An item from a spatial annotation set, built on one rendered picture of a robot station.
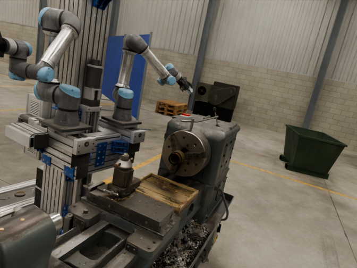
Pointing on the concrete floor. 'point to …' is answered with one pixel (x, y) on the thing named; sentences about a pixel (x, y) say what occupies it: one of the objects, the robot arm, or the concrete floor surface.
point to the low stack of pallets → (170, 107)
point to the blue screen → (109, 69)
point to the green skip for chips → (310, 151)
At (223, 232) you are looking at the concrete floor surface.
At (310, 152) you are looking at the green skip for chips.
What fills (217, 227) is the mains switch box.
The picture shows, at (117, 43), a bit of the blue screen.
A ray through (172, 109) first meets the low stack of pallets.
